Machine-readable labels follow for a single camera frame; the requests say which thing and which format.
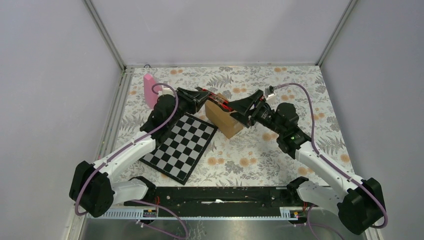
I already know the brown cardboard express box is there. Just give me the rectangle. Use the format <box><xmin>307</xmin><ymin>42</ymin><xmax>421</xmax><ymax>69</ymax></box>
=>
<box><xmin>204</xmin><ymin>100</ymin><xmax>244</xmax><ymax>139</ymax></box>

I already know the aluminium corner post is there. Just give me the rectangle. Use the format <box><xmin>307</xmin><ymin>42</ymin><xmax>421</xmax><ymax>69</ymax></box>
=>
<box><xmin>82</xmin><ymin>0</ymin><xmax>126</xmax><ymax>72</ymax></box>
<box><xmin>315</xmin><ymin>0</ymin><xmax>359</xmax><ymax>67</ymax></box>

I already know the black white checkerboard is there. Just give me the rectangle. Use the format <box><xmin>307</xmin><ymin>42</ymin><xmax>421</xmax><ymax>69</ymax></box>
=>
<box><xmin>139</xmin><ymin>114</ymin><xmax>218</xmax><ymax>185</ymax></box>

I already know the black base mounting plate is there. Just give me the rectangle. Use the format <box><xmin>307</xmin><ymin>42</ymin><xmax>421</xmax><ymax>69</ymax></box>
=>
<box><xmin>124</xmin><ymin>186</ymin><xmax>311</xmax><ymax>216</ymax></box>

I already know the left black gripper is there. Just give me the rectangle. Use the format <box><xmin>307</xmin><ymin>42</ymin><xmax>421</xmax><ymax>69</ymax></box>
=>
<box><xmin>167</xmin><ymin>87</ymin><xmax>210</xmax><ymax>128</ymax></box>

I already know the red black utility knife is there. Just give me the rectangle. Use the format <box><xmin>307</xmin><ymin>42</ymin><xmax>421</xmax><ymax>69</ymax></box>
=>
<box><xmin>195</xmin><ymin>86</ymin><xmax>234</xmax><ymax>113</ymax></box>

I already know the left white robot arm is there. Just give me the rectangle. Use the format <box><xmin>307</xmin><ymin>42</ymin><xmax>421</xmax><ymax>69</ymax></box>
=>
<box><xmin>69</xmin><ymin>87</ymin><xmax>211</xmax><ymax>217</ymax></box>

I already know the floral patterned table mat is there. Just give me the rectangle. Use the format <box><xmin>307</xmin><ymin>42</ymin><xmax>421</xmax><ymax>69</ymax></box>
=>
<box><xmin>115</xmin><ymin>65</ymin><xmax>353</xmax><ymax>187</ymax></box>

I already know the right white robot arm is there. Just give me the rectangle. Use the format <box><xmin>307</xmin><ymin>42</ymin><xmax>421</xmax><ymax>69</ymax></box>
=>
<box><xmin>227</xmin><ymin>90</ymin><xmax>387</xmax><ymax>235</ymax></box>

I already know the left aluminium corner post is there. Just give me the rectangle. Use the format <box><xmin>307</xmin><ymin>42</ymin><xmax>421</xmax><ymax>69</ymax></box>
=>
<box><xmin>82</xmin><ymin>0</ymin><xmax>126</xmax><ymax>72</ymax></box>

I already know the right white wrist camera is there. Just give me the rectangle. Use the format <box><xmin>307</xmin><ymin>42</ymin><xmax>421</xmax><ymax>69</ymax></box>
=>
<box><xmin>263</xmin><ymin>85</ymin><xmax>276</xmax><ymax>102</ymax></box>

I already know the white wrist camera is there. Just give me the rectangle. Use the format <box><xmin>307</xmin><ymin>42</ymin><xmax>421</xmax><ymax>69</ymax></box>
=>
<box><xmin>263</xmin><ymin>85</ymin><xmax>276</xmax><ymax>102</ymax></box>
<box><xmin>158</xmin><ymin>86</ymin><xmax>174</xmax><ymax>96</ymax></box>

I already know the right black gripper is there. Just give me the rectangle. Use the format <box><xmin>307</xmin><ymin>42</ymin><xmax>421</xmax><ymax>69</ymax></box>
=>
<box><xmin>227</xmin><ymin>89</ymin><xmax>285</xmax><ymax>136</ymax></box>

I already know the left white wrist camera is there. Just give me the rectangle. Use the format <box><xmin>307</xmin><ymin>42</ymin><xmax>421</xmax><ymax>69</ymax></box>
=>
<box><xmin>158</xmin><ymin>86</ymin><xmax>174</xmax><ymax>96</ymax></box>

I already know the pink triangular block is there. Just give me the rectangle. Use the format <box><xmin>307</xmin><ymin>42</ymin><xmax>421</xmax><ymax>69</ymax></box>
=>
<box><xmin>143</xmin><ymin>73</ymin><xmax>163</xmax><ymax>109</ymax></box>

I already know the white slotted cable duct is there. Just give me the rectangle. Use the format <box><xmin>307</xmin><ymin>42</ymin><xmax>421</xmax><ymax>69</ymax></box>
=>
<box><xmin>98</xmin><ymin>207</ymin><xmax>299</xmax><ymax>221</ymax></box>

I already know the right aluminium corner post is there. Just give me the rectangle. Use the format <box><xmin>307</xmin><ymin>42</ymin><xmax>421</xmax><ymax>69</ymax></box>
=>
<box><xmin>315</xmin><ymin>0</ymin><xmax>359</xmax><ymax>67</ymax></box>

